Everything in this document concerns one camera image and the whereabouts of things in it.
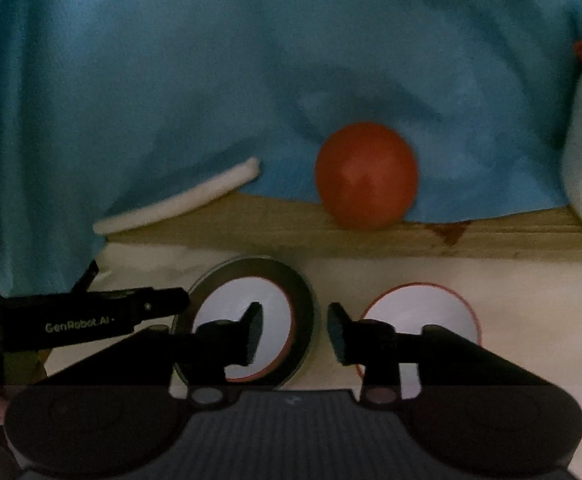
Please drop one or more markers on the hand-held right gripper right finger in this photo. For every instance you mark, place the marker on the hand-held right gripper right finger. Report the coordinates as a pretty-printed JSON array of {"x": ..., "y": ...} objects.
[{"x": 338, "y": 332}]

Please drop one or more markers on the white bowl dark speck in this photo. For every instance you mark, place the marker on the white bowl dark speck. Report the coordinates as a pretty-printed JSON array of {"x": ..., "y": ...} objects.
[{"x": 271, "y": 300}]

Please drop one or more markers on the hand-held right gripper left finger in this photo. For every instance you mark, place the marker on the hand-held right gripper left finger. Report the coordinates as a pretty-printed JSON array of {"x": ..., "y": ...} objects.
[{"x": 253, "y": 330}]

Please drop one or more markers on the plain blue cloth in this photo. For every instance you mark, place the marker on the plain blue cloth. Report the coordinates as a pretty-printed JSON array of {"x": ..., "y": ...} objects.
[{"x": 171, "y": 85}]

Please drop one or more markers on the wooden board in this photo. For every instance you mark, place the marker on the wooden board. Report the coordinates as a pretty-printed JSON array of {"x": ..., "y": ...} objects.
[{"x": 496, "y": 240}]

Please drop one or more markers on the red tomato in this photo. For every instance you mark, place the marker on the red tomato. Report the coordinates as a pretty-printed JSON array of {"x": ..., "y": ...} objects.
[{"x": 366, "y": 175}]

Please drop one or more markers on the white table cover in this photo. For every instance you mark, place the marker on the white table cover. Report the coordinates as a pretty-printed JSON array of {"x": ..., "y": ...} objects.
[{"x": 546, "y": 320}]

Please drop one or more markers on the deep steel bowl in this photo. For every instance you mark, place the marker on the deep steel bowl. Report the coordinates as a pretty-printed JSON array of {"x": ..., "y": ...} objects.
[{"x": 302, "y": 300}]

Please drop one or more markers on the white bowl red rim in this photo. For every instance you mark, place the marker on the white bowl red rim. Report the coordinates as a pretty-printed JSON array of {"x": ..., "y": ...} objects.
[{"x": 421, "y": 310}]

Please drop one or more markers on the white rolling pin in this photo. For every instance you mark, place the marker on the white rolling pin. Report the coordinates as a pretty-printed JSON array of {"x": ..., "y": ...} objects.
[{"x": 181, "y": 200}]

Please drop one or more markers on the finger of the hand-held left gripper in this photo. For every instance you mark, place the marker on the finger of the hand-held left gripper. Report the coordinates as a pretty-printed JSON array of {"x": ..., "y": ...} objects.
[
  {"x": 90, "y": 272},
  {"x": 163, "y": 302}
]

